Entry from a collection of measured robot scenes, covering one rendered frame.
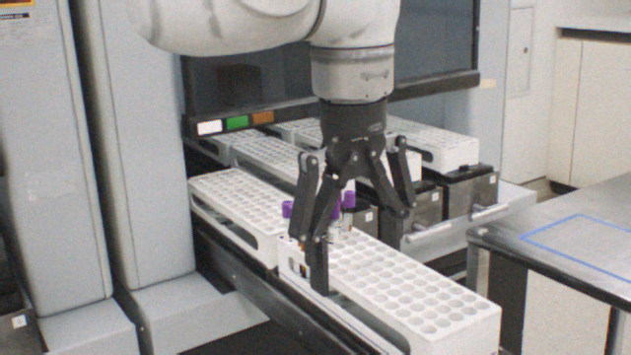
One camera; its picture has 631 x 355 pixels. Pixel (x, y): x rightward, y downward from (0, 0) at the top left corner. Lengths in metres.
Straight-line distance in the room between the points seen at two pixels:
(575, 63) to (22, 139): 2.79
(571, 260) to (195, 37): 0.59
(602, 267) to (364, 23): 0.46
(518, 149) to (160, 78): 2.55
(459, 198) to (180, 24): 0.80
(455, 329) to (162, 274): 0.54
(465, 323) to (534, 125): 2.75
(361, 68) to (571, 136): 2.78
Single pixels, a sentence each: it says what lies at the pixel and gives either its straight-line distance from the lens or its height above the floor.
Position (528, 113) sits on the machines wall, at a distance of 3.31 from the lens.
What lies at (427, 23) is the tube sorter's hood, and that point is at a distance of 1.19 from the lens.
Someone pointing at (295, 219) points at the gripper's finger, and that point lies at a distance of 0.70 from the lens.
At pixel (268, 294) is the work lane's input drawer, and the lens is 0.85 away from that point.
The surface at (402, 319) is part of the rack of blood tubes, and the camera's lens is 0.65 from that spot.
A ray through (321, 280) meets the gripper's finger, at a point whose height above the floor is 0.86.
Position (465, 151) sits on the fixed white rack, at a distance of 1.26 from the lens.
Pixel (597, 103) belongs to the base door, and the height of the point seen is 0.53.
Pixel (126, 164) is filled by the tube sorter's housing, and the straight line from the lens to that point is 0.95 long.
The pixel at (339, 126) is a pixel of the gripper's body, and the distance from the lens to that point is 0.68.
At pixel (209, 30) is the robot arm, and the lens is 0.54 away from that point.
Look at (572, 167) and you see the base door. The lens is 3.42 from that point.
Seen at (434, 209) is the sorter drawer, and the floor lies 0.77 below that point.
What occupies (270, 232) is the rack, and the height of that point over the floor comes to 0.86.
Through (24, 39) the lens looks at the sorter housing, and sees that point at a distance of 0.90.
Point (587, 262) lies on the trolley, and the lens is 0.91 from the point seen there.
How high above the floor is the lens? 1.21
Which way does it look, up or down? 19 degrees down
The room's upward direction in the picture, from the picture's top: 2 degrees counter-clockwise
